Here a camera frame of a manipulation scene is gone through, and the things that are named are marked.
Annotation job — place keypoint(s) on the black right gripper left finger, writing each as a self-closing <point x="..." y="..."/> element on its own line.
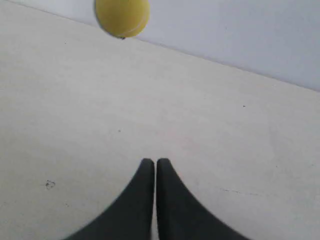
<point x="129" y="217"/>

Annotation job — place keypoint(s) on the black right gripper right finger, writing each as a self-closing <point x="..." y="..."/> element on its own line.
<point x="180" y="216"/>

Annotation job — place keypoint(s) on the yellow tennis ball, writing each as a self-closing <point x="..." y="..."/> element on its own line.
<point x="122" y="18"/>

